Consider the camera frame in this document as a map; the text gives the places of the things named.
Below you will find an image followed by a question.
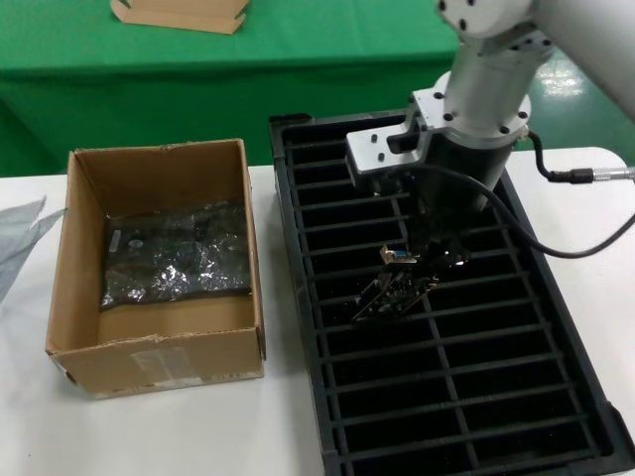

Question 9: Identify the open brown cardboard box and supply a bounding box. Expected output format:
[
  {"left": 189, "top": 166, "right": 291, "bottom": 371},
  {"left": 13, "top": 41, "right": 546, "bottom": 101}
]
[{"left": 45, "top": 138, "right": 267, "bottom": 401}]

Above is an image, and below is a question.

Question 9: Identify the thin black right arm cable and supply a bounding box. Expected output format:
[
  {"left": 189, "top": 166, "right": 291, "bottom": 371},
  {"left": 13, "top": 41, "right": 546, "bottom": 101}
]
[{"left": 406, "top": 166, "right": 635, "bottom": 259}]

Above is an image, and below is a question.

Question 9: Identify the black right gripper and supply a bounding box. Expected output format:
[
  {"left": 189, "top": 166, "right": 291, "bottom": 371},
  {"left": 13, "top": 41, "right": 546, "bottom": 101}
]
[{"left": 405, "top": 133, "right": 513, "bottom": 273}]

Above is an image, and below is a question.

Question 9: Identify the black cable with silver plug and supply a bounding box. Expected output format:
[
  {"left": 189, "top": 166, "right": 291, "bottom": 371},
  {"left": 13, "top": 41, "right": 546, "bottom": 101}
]
[{"left": 525, "top": 126, "right": 635, "bottom": 185}]

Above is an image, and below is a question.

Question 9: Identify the flat open cardboard mailer box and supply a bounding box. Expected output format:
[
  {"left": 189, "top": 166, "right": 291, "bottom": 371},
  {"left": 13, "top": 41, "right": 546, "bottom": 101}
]
[{"left": 109, "top": 0, "right": 252, "bottom": 36}]

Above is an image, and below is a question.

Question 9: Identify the silver antistatic bag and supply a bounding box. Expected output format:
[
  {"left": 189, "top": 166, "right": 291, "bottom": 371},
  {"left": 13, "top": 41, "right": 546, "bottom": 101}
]
[{"left": 0, "top": 195, "right": 68, "bottom": 303}]

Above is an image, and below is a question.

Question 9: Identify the bagged graphics card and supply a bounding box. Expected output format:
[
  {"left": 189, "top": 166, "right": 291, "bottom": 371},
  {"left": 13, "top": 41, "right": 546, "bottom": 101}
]
[{"left": 97, "top": 197, "right": 250, "bottom": 312}]

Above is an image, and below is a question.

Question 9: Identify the green graphics card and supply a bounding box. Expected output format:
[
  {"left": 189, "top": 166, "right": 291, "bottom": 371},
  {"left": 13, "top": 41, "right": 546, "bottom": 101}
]
[{"left": 350, "top": 244, "right": 442, "bottom": 324}]

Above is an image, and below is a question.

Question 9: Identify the black slotted plastic container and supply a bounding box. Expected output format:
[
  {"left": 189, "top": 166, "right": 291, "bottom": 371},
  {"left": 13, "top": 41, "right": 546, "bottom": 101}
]
[{"left": 267, "top": 112, "right": 624, "bottom": 476}]

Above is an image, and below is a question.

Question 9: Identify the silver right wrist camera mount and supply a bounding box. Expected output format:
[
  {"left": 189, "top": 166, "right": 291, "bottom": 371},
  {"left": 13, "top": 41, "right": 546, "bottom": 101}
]
[{"left": 344, "top": 90, "right": 447, "bottom": 199}]

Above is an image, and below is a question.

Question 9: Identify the green tablecloth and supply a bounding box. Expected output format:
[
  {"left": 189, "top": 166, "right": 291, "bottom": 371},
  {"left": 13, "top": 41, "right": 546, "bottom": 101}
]
[{"left": 0, "top": 0, "right": 533, "bottom": 178}]

